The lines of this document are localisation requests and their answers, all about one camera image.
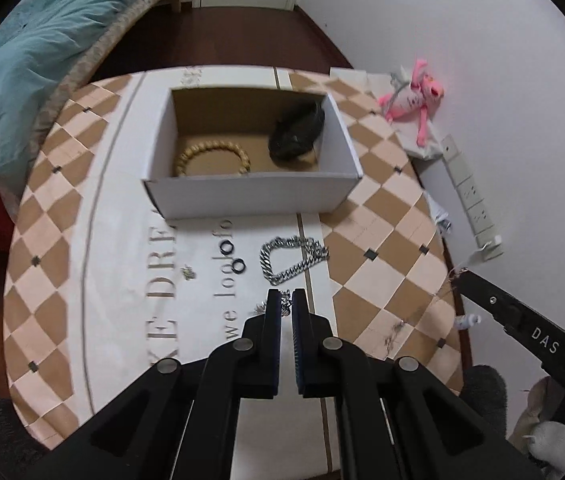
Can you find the white cardboard box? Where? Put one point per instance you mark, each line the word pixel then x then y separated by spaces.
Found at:
pixel 242 197

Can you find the teal blanket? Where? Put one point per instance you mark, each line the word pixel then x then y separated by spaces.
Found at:
pixel 37 60

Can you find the small white bottle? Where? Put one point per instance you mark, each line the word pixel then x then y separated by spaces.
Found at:
pixel 466 322

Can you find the small white clip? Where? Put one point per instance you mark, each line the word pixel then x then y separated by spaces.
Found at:
pixel 441 217

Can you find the white fluffy cloth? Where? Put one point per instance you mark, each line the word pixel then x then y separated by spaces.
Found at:
pixel 559 445

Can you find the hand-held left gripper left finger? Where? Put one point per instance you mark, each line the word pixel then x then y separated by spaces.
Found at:
pixel 275 345

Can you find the white power strip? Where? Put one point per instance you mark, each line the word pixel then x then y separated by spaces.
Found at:
pixel 469 195

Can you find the grey fuzzy cloth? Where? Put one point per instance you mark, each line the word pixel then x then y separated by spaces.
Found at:
pixel 484 395
pixel 2 430

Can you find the pink plush toy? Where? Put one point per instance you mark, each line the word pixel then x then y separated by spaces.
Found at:
pixel 412 97

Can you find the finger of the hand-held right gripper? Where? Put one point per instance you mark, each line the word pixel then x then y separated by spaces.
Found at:
pixel 512 312

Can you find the checkered printed table cover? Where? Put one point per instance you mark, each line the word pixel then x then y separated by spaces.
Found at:
pixel 387 210

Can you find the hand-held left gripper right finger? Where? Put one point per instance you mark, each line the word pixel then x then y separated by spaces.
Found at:
pixel 298 345

